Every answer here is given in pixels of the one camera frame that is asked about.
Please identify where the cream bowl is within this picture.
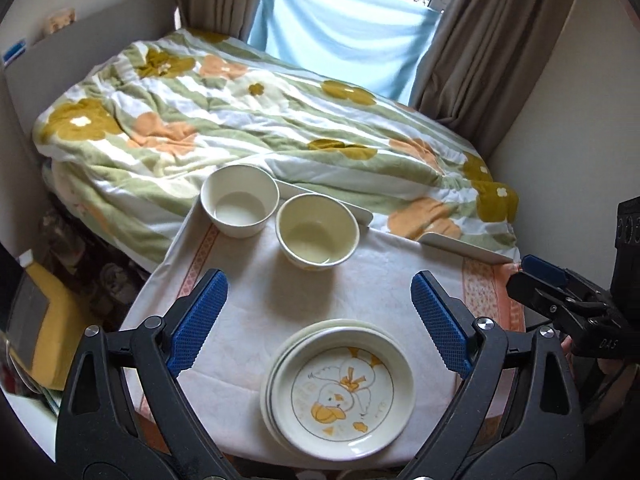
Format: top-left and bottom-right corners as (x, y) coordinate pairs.
(276, 193), (361, 272)

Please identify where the floral blanket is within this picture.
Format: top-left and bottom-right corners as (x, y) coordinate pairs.
(32, 27), (521, 272)

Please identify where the yellow box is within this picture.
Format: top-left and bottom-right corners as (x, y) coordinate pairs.
(22, 262), (103, 392)

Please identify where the light blue cloth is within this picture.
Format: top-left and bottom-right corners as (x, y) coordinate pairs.
(247, 0), (444, 107)

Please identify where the blue and white packet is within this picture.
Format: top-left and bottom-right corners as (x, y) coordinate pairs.
(1, 37), (28, 67)

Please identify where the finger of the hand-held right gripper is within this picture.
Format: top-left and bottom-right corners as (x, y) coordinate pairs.
(521, 255), (571, 287)
(506, 270), (603, 343)

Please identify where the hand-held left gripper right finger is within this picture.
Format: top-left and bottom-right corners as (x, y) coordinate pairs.
(400, 270), (583, 480)

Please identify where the white bowl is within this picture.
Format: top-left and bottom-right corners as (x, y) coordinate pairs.
(201, 164), (280, 238)

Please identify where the dark patterned cloth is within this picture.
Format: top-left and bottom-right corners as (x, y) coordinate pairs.
(40, 205), (153, 321)

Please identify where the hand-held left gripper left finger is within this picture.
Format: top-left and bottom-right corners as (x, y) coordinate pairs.
(55, 268), (229, 480)

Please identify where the white tablecloth with orange border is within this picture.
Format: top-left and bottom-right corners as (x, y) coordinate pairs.
(120, 205), (526, 472)

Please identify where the grey bed headboard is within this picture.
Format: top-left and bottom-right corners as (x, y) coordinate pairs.
(0, 0), (177, 261)

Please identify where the small plush toy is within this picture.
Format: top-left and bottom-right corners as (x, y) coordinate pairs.
(47, 8), (77, 35)

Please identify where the duck print plate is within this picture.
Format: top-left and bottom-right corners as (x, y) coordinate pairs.
(270, 327), (416, 449)

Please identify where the person's right hand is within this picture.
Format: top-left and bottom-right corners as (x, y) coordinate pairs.
(595, 355), (640, 411)

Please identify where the white plate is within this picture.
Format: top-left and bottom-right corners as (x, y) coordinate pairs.
(260, 318), (401, 438)

